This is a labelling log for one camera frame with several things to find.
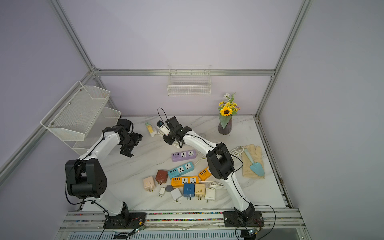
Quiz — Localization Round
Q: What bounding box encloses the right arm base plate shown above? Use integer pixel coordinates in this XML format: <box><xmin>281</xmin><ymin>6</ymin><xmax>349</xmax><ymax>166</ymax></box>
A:
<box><xmin>223</xmin><ymin>211</ymin><xmax>265</xmax><ymax>228</ymax></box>

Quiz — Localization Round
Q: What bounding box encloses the white wire wall basket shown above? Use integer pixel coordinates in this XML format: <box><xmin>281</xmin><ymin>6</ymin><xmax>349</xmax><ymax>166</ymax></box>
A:
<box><xmin>167</xmin><ymin>65</ymin><xmax>212</xmax><ymax>97</ymax></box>

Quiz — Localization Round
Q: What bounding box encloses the sunflower bouquet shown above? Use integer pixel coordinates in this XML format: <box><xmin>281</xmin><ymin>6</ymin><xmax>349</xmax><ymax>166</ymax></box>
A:
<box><xmin>218</xmin><ymin>93</ymin><xmax>242</xmax><ymax>129</ymax></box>

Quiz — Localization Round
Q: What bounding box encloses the dark purple ribbed vase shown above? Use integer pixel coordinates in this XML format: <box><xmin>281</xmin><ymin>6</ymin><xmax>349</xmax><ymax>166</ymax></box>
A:
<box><xmin>218</xmin><ymin>116</ymin><xmax>233</xmax><ymax>135</ymax></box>

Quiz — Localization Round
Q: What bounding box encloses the white cable coil front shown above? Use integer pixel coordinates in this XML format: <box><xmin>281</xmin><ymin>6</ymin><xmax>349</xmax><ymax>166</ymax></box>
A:
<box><xmin>229</xmin><ymin>145</ymin><xmax>245</xmax><ymax>157</ymax></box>

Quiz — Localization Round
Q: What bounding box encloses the upper white mesh shelf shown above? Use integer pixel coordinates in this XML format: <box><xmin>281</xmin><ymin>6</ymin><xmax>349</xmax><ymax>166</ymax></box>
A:
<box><xmin>41</xmin><ymin>82</ymin><xmax>110</xmax><ymax>142</ymax></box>

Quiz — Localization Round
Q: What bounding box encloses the teal power strip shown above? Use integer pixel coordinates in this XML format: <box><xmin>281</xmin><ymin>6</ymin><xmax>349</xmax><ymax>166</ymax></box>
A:
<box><xmin>168</xmin><ymin>162</ymin><xmax>195</xmax><ymax>179</ymax></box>

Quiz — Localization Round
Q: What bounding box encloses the beige work glove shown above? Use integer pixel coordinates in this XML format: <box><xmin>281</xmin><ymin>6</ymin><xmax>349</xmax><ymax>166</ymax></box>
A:
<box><xmin>242</xmin><ymin>145</ymin><xmax>265</xmax><ymax>179</ymax></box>

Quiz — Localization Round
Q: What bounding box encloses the purple power strip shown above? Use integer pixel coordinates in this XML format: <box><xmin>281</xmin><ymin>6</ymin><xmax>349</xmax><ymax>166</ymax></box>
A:
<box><xmin>171</xmin><ymin>150</ymin><xmax>197</xmax><ymax>162</ymax></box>

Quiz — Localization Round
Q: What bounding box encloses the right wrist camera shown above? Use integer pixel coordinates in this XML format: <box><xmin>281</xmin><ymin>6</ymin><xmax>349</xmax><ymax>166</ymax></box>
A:
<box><xmin>157</xmin><ymin>121</ymin><xmax>170</xmax><ymax>136</ymax></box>

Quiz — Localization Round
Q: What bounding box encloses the small white adapter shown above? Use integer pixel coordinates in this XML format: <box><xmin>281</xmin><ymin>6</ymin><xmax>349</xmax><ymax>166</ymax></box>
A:
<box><xmin>170</xmin><ymin>188</ymin><xmax>183</xmax><ymax>203</ymax></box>

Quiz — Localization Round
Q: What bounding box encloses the lower white mesh shelf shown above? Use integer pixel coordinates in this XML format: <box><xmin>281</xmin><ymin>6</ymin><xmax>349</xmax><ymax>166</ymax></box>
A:
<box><xmin>69</xmin><ymin>108</ymin><xmax>121</xmax><ymax>156</ymax></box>

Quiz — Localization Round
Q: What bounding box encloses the beige cube adapter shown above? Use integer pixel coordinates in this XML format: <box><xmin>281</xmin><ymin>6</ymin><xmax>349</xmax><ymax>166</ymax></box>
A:
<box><xmin>195</xmin><ymin>184</ymin><xmax>206</xmax><ymax>200</ymax></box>

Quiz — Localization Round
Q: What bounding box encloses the orange power strip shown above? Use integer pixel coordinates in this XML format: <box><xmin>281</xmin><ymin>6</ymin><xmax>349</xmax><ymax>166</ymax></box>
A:
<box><xmin>198</xmin><ymin>167</ymin><xmax>212</xmax><ymax>182</ymax></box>
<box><xmin>171</xmin><ymin>176</ymin><xmax>199</xmax><ymax>188</ymax></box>

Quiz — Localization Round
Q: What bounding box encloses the white mesh shelf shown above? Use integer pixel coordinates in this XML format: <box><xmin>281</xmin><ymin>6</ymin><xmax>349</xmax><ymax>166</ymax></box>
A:
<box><xmin>41</xmin><ymin>82</ymin><xmax>110</xmax><ymax>142</ymax></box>
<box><xmin>69</xmin><ymin>108</ymin><xmax>121</xmax><ymax>156</ymax></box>

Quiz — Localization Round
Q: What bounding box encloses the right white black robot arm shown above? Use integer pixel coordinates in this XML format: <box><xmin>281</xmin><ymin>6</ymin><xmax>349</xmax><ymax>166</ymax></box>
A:
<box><xmin>157</xmin><ymin>117</ymin><xmax>256</xmax><ymax>224</ymax></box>

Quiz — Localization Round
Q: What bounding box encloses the white power strip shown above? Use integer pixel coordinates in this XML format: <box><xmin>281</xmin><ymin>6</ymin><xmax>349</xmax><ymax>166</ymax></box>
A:
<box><xmin>145</xmin><ymin>122</ymin><xmax>158</xmax><ymax>137</ymax></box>

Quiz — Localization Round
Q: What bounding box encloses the pink white cube adapter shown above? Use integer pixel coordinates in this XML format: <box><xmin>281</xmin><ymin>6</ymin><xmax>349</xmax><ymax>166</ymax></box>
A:
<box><xmin>143</xmin><ymin>176</ymin><xmax>156</xmax><ymax>193</ymax></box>

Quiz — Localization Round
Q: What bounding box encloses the aluminium front rail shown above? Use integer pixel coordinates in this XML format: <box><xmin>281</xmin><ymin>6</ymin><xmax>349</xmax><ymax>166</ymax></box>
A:
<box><xmin>59</xmin><ymin>209</ymin><xmax>306</xmax><ymax>233</ymax></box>

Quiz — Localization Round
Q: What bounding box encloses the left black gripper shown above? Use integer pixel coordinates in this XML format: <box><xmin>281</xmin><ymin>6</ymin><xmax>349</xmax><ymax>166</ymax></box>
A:
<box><xmin>120</xmin><ymin>132</ymin><xmax>142</xmax><ymax>158</ymax></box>

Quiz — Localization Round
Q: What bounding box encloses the blue cube adapter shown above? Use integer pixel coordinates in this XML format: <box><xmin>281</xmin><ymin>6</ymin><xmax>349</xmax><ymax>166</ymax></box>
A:
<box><xmin>183</xmin><ymin>183</ymin><xmax>195</xmax><ymax>200</ymax></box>

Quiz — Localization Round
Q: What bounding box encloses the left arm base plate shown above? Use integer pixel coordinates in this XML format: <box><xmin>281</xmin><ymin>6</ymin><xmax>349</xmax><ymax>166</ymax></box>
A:
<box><xmin>103</xmin><ymin>212</ymin><xmax>147</xmax><ymax>229</ymax></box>

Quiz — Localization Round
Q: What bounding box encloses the brown cube adapter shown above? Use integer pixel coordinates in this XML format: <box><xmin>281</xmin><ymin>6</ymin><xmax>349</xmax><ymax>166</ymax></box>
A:
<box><xmin>155</xmin><ymin>170</ymin><xmax>169</xmax><ymax>185</ymax></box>

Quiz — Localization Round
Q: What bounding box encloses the teal garden trowel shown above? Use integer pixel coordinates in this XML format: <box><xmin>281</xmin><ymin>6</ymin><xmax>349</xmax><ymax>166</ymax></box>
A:
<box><xmin>244</xmin><ymin>149</ymin><xmax>265</xmax><ymax>177</ymax></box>

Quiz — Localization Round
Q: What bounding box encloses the small white plug charger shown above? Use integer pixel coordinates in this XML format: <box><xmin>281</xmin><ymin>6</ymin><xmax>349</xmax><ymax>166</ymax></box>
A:
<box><xmin>159</xmin><ymin>187</ymin><xmax>166</xmax><ymax>198</ymax></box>

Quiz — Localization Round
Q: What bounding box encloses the yellow cube adapter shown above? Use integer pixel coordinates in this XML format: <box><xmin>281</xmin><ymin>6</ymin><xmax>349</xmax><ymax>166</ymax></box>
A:
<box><xmin>146</xmin><ymin>124</ymin><xmax>154</xmax><ymax>134</ymax></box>

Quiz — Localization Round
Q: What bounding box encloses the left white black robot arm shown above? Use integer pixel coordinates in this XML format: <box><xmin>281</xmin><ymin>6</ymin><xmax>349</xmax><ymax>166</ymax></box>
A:
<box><xmin>65</xmin><ymin>119</ymin><xmax>143</xmax><ymax>217</ymax></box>

